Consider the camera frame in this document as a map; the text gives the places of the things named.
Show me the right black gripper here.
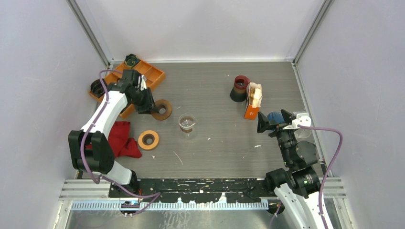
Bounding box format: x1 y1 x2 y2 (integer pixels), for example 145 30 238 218
257 108 299 165

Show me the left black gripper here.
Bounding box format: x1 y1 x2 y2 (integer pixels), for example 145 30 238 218
130 87 158 115

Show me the blue glass dripper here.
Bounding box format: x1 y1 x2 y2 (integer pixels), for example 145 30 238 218
267 112 285 124

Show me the dark wooden dripper stand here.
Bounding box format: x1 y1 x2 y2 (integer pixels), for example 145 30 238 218
151 99 172 121

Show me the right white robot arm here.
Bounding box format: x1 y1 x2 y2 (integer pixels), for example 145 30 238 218
257 110 333 229

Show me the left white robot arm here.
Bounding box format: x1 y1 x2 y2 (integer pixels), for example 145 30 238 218
68 69 159 197

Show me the orange coffee filter box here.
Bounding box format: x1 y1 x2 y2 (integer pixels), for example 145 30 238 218
244 82 263 120

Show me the orange wooden compartment tray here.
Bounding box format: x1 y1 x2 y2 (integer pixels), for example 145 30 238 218
88 59 166 121

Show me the glass beaker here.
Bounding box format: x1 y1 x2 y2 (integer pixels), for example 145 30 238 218
178 113 197 134

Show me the red and black carafe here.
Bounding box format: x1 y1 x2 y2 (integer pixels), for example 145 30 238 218
230 75 251 103

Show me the red cloth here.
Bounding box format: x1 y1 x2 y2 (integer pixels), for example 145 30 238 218
85 121 143 159

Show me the dark patterned rolled cloth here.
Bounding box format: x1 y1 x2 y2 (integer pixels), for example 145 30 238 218
124 53 140 68

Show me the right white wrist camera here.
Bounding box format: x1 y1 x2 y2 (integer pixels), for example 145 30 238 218
292 111 312 139

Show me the light wooden ring holder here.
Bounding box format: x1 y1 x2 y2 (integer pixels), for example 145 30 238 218
138 130 160 150

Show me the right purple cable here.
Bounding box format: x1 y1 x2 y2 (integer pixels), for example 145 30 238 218
297 125 343 229

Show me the purple cable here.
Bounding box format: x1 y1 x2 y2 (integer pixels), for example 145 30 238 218
297 125 343 229
79 69 162 217

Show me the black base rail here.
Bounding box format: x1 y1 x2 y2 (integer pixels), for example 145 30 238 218
109 177 297 205

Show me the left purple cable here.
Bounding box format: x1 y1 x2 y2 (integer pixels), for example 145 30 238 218
79 69 162 217

